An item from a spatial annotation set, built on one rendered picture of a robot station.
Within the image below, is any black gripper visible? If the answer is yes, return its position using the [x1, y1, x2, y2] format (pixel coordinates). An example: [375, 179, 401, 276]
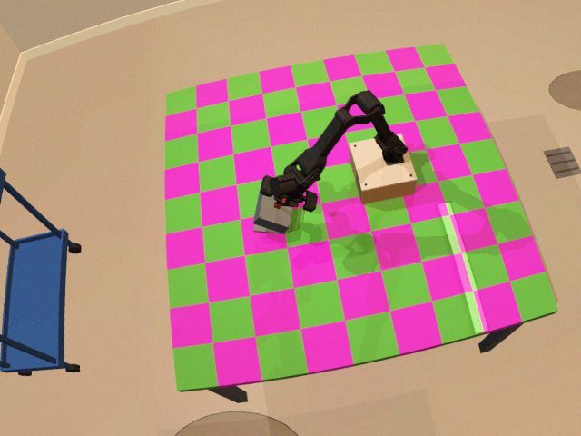
[260, 175, 318, 212]

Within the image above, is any tan sloped panel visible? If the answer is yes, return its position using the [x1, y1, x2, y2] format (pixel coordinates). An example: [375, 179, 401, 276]
[253, 192, 292, 234]

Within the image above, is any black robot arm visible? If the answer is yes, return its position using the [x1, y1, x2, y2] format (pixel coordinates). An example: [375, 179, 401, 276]
[270, 90, 408, 197]

